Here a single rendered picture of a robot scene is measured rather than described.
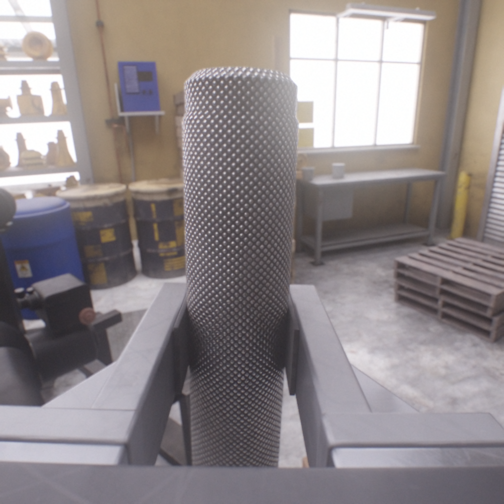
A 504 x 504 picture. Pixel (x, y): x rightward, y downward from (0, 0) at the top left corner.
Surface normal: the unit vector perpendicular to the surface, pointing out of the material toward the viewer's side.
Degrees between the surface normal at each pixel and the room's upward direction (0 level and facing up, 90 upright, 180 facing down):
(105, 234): 90
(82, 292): 90
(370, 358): 0
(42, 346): 41
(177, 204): 90
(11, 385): 7
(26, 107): 90
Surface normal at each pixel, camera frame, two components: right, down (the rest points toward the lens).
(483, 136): -0.94, 0.14
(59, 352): 0.65, -0.16
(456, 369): -0.03, -0.94
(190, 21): 0.33, 0.31
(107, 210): 0.67, 0.23
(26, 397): 0.56, -0.74
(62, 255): 0.89, 0.13
